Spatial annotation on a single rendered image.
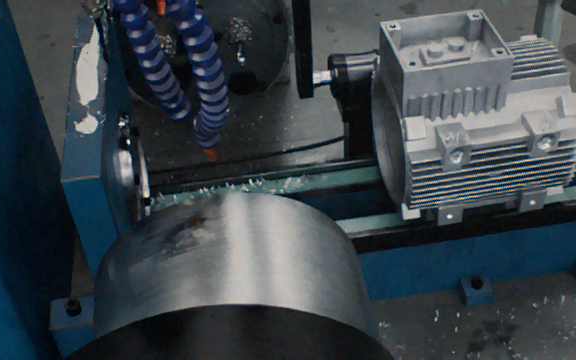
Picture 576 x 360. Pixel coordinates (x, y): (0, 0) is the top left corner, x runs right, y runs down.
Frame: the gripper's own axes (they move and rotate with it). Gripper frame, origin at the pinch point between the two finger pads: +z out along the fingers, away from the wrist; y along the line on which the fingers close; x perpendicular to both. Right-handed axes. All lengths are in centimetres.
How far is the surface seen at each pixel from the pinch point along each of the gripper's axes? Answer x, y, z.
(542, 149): 2.5, 3.6, 15.4
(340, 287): -24.2, 24.5, 22.1
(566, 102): 3.5, 0.6, 10.5
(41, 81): -43, -60, 71
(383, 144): -5.2, -10.9, 30.2
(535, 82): 0.8, -2.3, 10.9
